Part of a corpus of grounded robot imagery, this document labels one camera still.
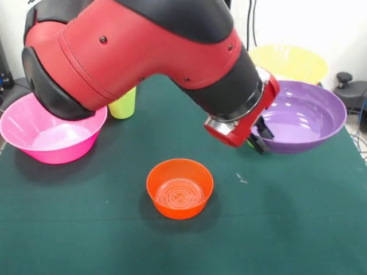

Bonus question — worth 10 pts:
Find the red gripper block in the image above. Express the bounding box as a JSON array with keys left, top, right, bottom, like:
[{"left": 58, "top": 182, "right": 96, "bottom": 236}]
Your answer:
[{"left": 204, "top": 74, "right": 281, "bottom": 155}]

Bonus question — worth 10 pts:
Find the purple plastic bowl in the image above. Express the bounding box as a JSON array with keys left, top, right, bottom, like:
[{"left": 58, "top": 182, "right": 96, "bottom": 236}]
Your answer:
[{"left": 257, "top": 80, "right": 348, "bottom": 155}]

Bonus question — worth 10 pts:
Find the large orange plastic bowl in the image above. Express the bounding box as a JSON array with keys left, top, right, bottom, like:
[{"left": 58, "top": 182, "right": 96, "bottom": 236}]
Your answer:
[{"left": 248, "top": 44, "right": 329, "bottom": 86}]

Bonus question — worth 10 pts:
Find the small red plastic bowl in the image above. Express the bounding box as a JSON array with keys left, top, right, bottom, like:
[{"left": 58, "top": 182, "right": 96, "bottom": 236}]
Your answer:
[{"left": 146, "top": 158, "right": 214, "bottom": 220}]

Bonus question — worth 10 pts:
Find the black knobbed stand base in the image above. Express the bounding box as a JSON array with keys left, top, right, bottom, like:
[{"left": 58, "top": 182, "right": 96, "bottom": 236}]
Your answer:
[{"left": 332, "top": 71, "right": 367, "bottom": 114}]

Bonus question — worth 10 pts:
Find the dark green table cloth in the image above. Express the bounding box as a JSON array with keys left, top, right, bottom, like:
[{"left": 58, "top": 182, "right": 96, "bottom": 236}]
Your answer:
[{"left": 0, "top": 65, "right": 367, "bottom": 275}]

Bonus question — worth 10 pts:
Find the large pink plastic bowl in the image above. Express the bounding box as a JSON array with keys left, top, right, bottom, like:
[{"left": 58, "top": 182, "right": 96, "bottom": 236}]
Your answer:
[{"left": 0, "top": 93, "right": 108, "bottom": 165}]

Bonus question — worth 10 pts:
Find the grey round stand base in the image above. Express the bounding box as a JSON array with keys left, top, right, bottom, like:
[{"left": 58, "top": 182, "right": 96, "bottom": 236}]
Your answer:
[{"left": 0, "top": 74, "right": 35, "bottom": 109}]

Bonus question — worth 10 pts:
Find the black equipment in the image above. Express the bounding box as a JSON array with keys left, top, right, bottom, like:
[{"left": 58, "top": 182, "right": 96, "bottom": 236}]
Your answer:
[{"left": 0, "top": 37, "right": 15, "bottom": 90}]

